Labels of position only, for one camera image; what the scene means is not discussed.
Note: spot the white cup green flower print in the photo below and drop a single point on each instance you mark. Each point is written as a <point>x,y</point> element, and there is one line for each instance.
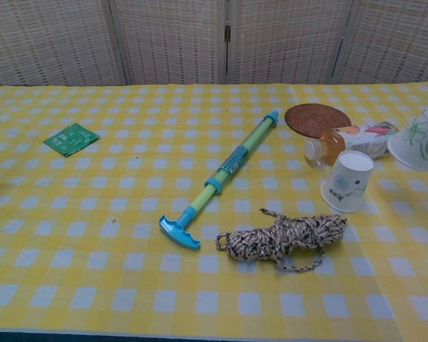
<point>419,142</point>

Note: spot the green foil packet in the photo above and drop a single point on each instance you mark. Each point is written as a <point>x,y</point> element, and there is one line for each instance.
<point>71,139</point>

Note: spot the green blue toy water pump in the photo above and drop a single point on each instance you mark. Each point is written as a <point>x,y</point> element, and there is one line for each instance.
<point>232,164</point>

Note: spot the round brown woven coaster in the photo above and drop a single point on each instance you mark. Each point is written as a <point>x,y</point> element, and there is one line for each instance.
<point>314,119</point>

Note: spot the yellow white checkered tablecloth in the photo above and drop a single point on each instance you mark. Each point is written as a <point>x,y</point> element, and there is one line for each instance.
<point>410,213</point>
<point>128,213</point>

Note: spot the juice bottle with fruit label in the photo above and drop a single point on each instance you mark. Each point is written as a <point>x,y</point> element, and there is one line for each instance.
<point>360,142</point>

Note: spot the white cup blue flower print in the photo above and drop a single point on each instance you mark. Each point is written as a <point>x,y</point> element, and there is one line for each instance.
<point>346,185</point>

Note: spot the metal screen hinge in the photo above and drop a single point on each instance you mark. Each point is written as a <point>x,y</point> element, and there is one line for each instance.
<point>228,31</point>

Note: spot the woven folding screen panel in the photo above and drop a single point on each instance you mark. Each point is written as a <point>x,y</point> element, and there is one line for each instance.
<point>50,39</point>
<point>289,39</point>
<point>396,39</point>
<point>171,39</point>

